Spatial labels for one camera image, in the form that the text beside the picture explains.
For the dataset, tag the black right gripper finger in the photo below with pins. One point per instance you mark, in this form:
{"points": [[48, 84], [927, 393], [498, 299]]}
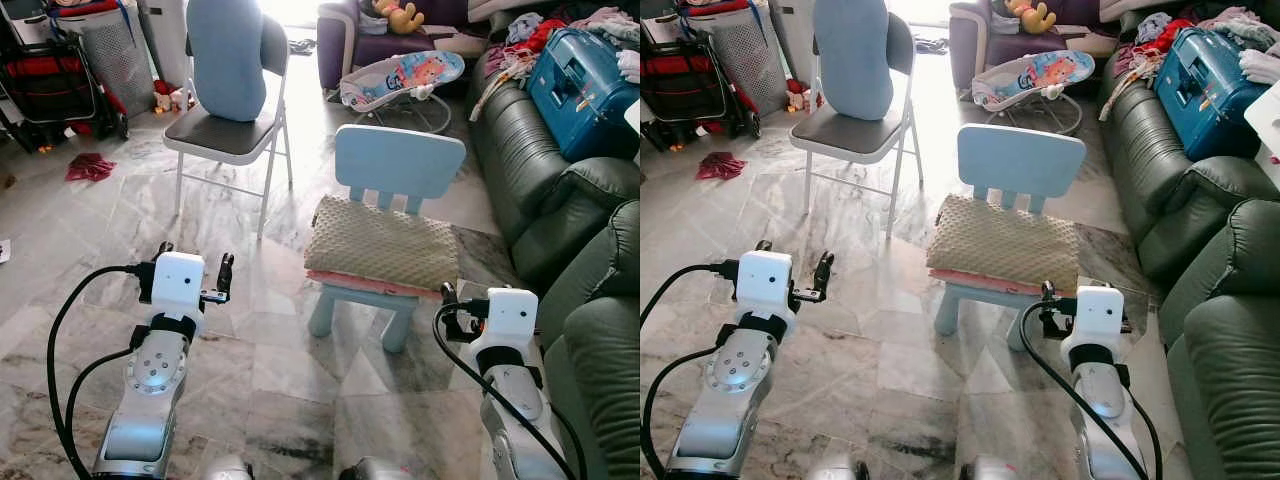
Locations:
{"points": [[1047, 295], [448, 296]]}

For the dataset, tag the taupe dotted pillow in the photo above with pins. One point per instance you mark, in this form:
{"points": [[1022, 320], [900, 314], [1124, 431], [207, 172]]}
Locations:
{"points": [[1000, 240], [380, 240]]}

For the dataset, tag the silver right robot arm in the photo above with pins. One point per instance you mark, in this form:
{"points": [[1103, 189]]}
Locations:
{"points": [[515, 395], [1100, 395]]}

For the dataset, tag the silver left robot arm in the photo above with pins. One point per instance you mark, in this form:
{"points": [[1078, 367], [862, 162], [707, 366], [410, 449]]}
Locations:
{"points": [[735, 375], [150, 380]]}

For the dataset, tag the dark green leather sofa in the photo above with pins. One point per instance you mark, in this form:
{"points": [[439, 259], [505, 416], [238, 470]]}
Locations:
{"points": [[1160, 190], [530, 190]]}

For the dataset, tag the blue-grey long pillow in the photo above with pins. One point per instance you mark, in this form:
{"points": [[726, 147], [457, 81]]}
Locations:
{"points": [[225, 60], [852, 60]]}

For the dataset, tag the pink cushion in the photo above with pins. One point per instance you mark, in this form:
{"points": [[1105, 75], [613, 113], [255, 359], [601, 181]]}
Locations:
{"points": [[360, 283], [985, 282]]}

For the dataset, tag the red cloth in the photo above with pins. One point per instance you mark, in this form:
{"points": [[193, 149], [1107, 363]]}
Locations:
{"points": [[90, 167], [722, 166]]}

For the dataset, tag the white folding chair grey seat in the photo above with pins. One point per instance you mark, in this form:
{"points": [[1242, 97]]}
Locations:
{"points": [[215, 135], [845, 135]]}

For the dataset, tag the light blue child's chair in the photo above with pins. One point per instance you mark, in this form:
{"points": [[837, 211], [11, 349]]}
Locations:
{"points": [[1020, 160], [400, 160]]}

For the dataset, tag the small red white toy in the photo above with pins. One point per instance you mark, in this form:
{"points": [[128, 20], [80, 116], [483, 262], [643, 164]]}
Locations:
{"points": [[170, 98], [798, 98]]}

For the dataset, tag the silver right robot leg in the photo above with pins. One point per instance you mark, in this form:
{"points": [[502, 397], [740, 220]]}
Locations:
{"points": [[988, 470], [372, 470]]}

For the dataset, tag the silver robot leg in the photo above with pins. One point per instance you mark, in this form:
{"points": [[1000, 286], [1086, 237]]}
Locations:
{"points": [[988, 470], [225, 470], [372, 470], [835, 470]]}

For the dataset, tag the grey mesh laundry basket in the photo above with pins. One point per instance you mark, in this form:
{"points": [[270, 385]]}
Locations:
{"points": [[118, 65], [748, 65]]}

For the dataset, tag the silver left robot leg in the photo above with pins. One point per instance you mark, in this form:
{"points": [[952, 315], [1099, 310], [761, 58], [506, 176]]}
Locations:
{"points": [[225, 470], [835, 470]]}

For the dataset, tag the white tall appliance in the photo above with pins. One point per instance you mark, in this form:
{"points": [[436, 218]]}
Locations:
{"points": [[165, 40], [795, 35]]}

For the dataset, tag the printed baby bouncer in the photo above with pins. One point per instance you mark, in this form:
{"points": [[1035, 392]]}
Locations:
{"points": [[405, 80], [1035, 80]]}

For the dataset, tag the blue hard suitcase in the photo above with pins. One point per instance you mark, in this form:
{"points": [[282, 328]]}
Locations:
{"points": [[580, 95], [1205, 95]]}

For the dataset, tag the dark shoes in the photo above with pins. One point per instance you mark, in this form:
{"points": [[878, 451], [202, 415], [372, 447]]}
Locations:
{"points": [[930, 45], [302, 45]]}

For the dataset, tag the purple armchair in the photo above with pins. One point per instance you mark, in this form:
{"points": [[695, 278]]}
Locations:
{"points": [[975, 45], [345, 45]]}

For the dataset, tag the pile of mixed clothes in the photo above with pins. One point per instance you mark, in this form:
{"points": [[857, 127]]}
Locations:
{"points": [[1175, 35], [545, 35]]}

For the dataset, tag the yellow red stuffed toy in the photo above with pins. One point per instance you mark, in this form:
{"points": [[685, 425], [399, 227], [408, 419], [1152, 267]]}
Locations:
{"points": [[398, 15], [1030, 15]]}

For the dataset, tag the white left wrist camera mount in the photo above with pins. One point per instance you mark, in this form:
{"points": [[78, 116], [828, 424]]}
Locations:
{"points": [[763, 280], [178, 280]]}

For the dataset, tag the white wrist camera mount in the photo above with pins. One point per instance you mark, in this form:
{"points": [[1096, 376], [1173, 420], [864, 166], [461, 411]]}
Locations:
{"points": [[1100, 315], [178, 280], [763, 280], [512, 315]]}

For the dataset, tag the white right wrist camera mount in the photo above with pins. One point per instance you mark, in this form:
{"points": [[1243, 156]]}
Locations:
{"points": [[512, 315], [1100, 315]]}

